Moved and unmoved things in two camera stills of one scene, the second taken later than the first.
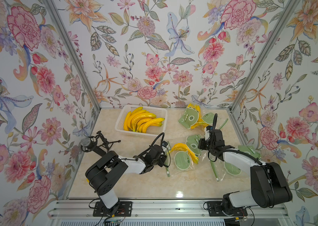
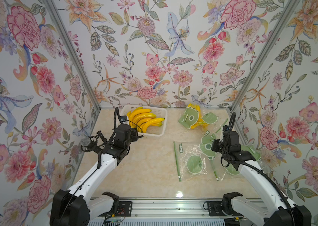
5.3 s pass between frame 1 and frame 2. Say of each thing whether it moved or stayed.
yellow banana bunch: stayed
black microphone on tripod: stayed
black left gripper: moved
